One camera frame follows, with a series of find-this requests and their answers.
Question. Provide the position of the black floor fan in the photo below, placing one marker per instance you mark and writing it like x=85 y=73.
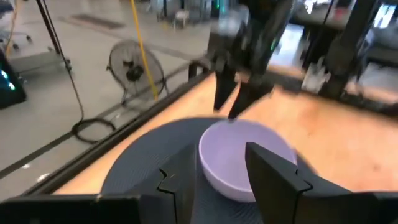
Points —
x=135 y=73

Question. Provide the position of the dark blue woven placemat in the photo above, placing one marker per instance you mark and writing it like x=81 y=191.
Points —
x=140 y=161

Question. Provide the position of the black screen device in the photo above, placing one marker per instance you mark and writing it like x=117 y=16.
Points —
x=11 y=90

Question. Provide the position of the black metal table frame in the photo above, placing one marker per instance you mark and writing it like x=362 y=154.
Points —
x=93 y=155

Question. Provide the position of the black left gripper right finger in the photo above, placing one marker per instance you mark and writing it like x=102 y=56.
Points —
x=280 y=193

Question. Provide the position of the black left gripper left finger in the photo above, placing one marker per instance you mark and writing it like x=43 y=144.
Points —
x=177 y=193

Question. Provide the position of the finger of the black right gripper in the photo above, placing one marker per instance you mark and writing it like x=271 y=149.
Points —
x=248 y=99
x=224 y=88

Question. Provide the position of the lavender plastic bowl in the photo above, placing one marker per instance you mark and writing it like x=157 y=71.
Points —
x=224 y=155

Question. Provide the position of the white stool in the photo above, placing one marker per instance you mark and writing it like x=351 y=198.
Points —
x=181 y=17

